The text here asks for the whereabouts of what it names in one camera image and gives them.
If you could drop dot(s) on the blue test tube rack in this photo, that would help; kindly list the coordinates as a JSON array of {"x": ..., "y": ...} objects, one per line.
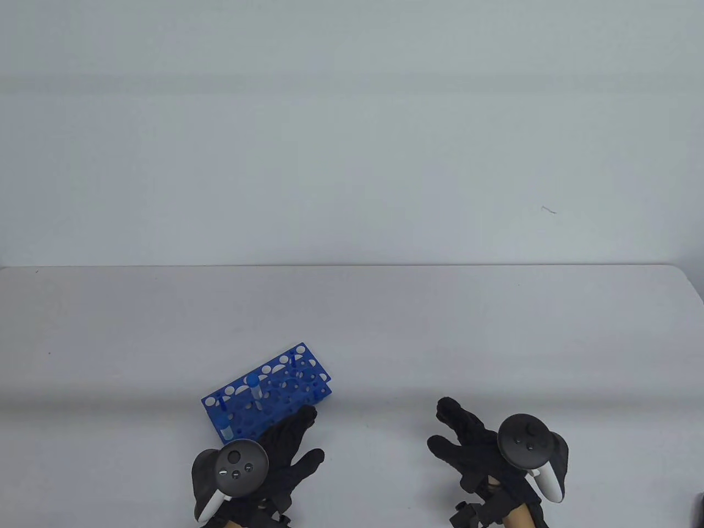
[{"x": 291, "y": 385}]

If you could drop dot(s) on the person's right forearm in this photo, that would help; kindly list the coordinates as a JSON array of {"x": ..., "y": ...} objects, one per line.
[{"x": 514, "y": 520}]

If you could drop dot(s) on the person's left hand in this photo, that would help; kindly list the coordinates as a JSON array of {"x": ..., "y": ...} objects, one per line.
[{"x": 286, "y": 456}]

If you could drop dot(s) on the test tube with blue liquid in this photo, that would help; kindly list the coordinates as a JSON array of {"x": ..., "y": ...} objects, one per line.
[{"x": 226, "y": 430}]

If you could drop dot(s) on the clear test tube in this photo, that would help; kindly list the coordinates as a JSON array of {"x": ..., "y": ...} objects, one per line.
[{"x": 255, "y": 393}]

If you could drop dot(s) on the person's right hand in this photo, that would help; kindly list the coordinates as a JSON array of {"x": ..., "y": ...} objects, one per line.
[{"x": 473, "y": 445}]

